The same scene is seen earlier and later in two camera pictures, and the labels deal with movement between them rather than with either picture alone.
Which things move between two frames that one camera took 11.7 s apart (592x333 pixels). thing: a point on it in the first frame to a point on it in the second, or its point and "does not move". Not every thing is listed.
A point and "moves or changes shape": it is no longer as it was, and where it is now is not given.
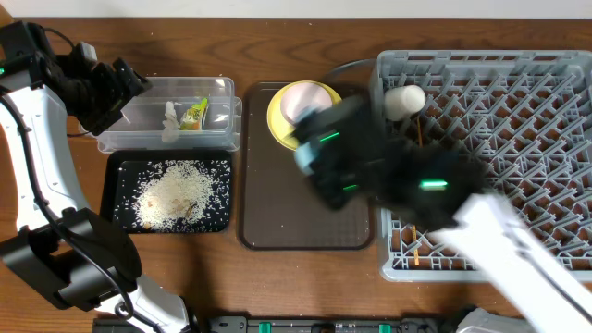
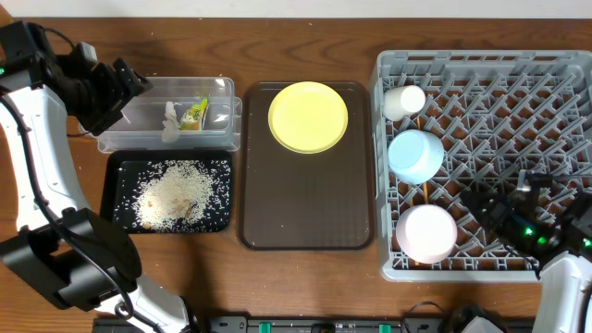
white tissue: (170, 131) does not move
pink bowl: (301, 99) to (426, 233)
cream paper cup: (403, 102) does not move
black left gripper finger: (135, 83) does not move
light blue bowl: (304, 154) moves or changes shape
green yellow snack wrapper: (191, 118) does not move
